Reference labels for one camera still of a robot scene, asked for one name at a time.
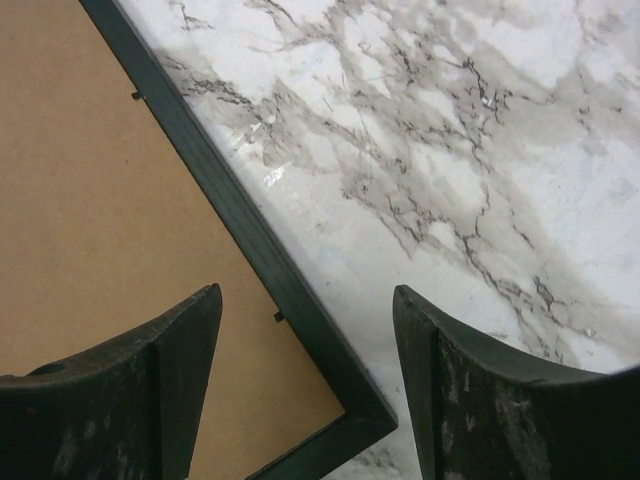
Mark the black picture frame brown backing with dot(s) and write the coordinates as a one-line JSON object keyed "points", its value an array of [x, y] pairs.
{"points": [[115, 207]]}

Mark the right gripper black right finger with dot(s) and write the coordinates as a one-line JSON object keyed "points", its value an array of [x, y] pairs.
{"points": [[481, 409]]}

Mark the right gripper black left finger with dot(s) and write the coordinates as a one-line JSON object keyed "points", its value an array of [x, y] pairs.
{"points": [[128, 408]]}

